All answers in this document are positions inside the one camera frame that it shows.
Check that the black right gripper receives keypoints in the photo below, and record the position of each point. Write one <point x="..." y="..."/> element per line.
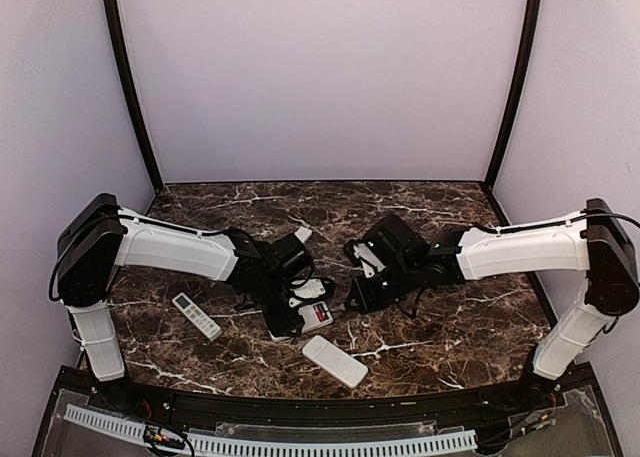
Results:
<point x="366" y="303"/>

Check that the black right corner post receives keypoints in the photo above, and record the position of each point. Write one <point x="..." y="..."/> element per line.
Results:
<point x="526" y="41"/>

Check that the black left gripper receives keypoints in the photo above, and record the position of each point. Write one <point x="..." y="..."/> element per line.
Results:
<point x="284" y="326"/>

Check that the white remote face down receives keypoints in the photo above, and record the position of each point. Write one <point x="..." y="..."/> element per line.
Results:
<point x="337" y="363"/>

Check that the black front rail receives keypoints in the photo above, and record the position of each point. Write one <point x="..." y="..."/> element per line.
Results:
<point x="467" y="407"/>

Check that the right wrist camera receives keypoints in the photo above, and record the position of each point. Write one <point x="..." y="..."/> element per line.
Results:
<point x="361" y="254"/>

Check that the white battery cover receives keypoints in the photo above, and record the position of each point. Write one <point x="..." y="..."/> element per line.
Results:
<point x="303" y="234"/>

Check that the black corner post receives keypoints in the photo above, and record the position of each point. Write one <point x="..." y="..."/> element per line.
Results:
<point x="128" y="86"/>
<point x="526" y="41"/>

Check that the red blue battery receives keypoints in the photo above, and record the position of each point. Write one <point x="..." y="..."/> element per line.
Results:
<point x="322" y="312"/>

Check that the white slotted cable duct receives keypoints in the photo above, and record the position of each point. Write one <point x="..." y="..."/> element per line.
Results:
<point x="247" y="440"/>

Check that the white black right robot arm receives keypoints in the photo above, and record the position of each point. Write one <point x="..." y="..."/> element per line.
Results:
<point x="397" y="261"/>

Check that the white TCL remote control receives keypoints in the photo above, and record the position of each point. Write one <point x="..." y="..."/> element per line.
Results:
<point x="310" y="322"/>

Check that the small white buttoned remote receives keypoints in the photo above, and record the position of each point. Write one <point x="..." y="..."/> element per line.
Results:
<point x="203" y="322"/>

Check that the black left corner post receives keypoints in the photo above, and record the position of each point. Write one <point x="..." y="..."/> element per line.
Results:
<point x="128" y="86"/>

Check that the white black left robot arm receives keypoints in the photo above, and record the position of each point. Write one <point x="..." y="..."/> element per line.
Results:
<point x="277" y="278"/>

